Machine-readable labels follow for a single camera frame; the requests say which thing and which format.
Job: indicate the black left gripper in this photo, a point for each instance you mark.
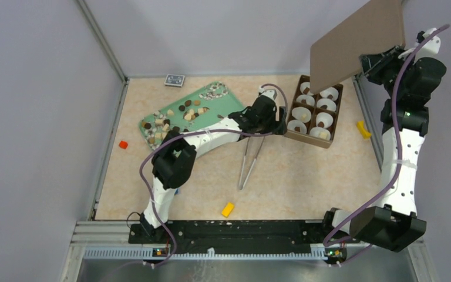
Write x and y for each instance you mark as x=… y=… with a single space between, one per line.
x=275 y=125

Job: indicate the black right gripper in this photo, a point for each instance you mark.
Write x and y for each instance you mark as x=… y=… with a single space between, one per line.
x=373 y=64

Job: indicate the green plastic tray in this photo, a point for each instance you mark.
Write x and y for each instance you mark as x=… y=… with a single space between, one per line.
x=200 y=109

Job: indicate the brown chocolate box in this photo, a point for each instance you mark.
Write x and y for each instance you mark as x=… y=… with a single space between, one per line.
x=299 y=131

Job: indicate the tan box lid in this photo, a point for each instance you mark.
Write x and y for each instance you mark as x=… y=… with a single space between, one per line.
x=374 y=28

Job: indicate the metal tweezers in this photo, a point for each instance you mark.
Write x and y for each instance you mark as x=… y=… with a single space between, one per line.
x=248 y=162

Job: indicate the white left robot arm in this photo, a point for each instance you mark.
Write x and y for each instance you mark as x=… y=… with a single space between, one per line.
x=170 y=166

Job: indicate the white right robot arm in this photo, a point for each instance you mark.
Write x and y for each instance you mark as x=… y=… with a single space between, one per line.
x=390 y=219

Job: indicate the white cup lower left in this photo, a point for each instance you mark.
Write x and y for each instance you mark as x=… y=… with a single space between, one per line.
x=302 y=114

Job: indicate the white cup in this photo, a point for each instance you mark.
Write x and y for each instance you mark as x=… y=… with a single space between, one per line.
x=302 y=114
x=327 y=104
x=305 y=89
x=331 y=93
x=321 y=133
x=324 y=120

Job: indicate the white cup top left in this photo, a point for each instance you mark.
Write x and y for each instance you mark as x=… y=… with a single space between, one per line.
x=305 y=89

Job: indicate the white cup bottom right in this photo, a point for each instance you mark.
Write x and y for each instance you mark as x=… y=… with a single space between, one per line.
x=321 y=133

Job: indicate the white cup lower right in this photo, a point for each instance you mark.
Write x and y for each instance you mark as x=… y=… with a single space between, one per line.
x=324 y=120

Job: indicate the yellow block right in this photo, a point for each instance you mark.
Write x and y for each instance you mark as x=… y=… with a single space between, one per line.
x=365 y=133

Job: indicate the yellow block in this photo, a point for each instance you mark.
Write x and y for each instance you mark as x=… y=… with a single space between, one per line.
x=365 y=133
x=227 y=210

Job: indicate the white cup middle right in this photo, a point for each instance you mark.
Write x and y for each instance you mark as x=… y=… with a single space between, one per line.
x=327 y=104

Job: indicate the white cup top right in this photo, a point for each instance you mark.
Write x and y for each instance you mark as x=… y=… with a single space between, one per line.
x=331 y=93

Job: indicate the playing card deck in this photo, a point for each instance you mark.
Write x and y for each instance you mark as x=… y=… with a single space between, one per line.
x=174 y=80

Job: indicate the yellow block front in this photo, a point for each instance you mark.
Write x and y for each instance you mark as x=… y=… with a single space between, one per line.
x=227 y=210

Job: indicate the red small block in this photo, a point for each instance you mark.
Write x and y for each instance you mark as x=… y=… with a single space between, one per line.
x=123 y=144

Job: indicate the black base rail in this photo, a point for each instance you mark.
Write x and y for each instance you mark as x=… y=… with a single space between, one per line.
x=236 y=236

